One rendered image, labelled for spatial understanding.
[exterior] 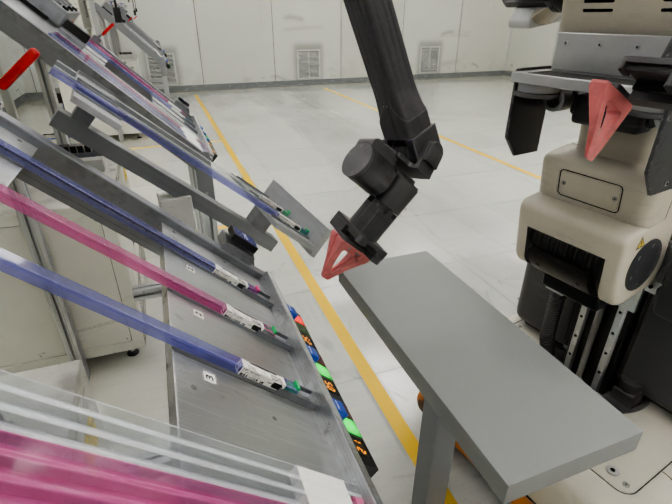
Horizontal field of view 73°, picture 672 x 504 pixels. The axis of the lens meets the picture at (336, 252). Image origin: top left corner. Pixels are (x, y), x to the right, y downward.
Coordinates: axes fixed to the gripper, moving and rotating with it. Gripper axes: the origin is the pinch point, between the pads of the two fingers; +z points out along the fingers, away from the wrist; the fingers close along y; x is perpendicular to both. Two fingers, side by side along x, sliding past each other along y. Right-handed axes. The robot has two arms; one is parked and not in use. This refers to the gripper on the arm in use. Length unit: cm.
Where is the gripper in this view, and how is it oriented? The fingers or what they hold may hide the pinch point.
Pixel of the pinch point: (327, 273)
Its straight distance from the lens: 74.7
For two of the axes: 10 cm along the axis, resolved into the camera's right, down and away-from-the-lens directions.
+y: 3.4, 4.5, -8.2
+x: 7.0, 4.6, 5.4
